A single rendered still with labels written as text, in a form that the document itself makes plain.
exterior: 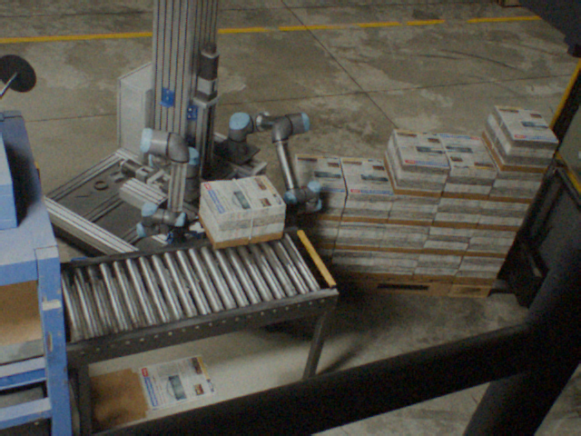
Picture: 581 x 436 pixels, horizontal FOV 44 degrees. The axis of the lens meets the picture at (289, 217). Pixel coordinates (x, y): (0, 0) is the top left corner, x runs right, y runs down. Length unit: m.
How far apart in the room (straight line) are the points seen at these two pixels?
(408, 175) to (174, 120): 1.38
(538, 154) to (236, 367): 2.15
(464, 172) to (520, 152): 0.34
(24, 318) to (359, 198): 2.00
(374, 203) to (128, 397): 1.79
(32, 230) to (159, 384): 1.69
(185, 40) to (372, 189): 1.40
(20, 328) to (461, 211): 2.62
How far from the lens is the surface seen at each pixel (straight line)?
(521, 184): 4.50
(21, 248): 2.60
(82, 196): 4.95
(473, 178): 4.36
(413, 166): 4.19
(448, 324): 4.82
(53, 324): 2.80
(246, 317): 3.43
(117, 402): 4.05
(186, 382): 4.12
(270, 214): 3.68
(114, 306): 3.41
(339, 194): 4.20
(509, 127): 4.37
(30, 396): 3.36
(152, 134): 3.53
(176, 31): 3.84
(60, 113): 6.18
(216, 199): 3.65
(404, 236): 4.51
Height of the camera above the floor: 3.29
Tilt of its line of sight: 39 degrees down
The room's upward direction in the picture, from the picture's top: 11 degrees clockwise
